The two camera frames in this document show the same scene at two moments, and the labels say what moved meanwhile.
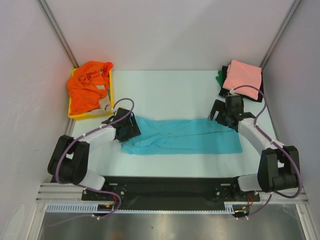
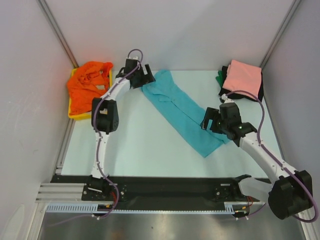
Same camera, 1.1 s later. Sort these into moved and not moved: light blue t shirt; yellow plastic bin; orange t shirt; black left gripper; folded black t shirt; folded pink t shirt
Moved: black left gripper; light blue t shirt
Not moved: folded pink t shirt; folded black t shirt; orange t shirt; yellow plastic bin
